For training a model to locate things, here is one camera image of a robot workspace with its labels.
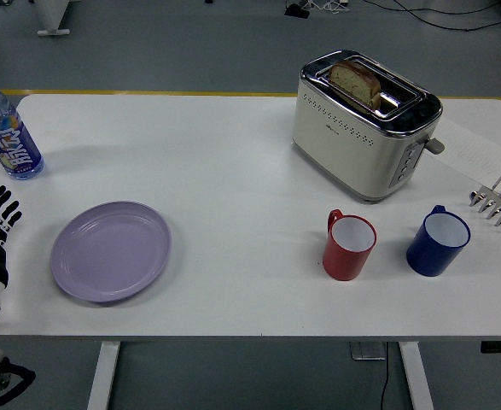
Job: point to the purple round plate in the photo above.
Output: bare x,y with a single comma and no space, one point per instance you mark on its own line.
111,252

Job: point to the grey floor socket plate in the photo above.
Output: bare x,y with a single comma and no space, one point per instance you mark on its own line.
367,350

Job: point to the blue plastic drink bottle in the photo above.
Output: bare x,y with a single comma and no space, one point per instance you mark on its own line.
11,141

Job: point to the white table leg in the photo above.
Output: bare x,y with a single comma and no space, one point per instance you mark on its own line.
103,376
416,376

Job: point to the white furniture foot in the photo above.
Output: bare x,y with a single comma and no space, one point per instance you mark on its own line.
51,17

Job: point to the red plastic mug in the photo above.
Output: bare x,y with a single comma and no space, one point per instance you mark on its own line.
348,247

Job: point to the cream chrome toaster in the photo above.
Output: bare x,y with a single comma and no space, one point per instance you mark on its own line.
348,145

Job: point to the black floor adapter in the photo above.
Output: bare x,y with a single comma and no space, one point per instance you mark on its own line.
297,10

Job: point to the bread slice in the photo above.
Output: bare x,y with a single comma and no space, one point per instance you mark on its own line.
354,81

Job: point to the blue plastic mug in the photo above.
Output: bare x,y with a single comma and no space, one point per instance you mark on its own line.
435,247

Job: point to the white paper sheet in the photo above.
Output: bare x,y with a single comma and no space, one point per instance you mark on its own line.
480,149

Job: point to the silver metal rack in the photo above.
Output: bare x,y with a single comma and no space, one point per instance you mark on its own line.
499,200

